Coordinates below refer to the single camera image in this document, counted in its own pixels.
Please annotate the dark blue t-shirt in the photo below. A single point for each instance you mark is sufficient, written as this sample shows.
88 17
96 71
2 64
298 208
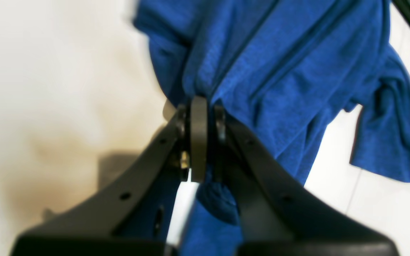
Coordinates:
286 68

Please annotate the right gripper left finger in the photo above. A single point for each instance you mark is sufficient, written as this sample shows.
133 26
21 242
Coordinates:
131 216

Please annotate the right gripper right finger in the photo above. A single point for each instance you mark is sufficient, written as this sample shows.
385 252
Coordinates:
277 215

